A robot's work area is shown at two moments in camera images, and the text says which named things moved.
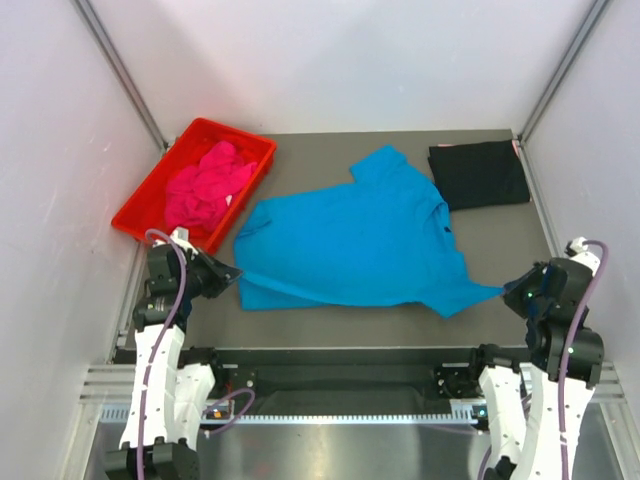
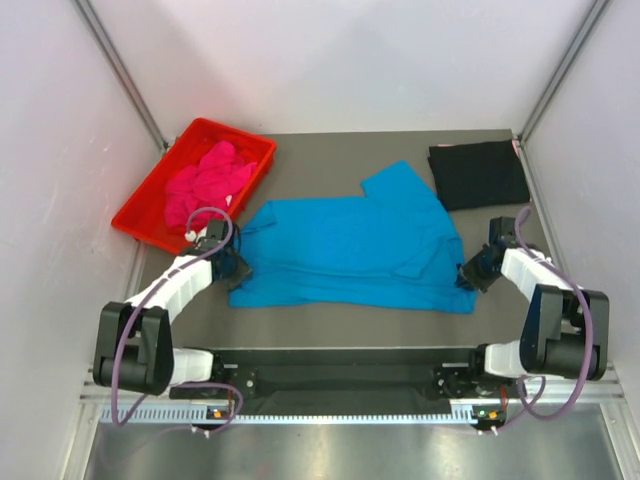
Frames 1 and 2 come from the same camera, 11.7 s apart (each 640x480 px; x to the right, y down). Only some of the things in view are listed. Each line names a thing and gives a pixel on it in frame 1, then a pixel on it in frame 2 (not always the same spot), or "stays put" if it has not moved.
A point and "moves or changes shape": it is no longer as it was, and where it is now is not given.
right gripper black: (511, 290) -> (469, 277)
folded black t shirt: (481, 174) stays put
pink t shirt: (197, 196) stays put
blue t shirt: (385, 236) moves or changes shape
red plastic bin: (144, 209) stays put
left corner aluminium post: (101, 37) stays put
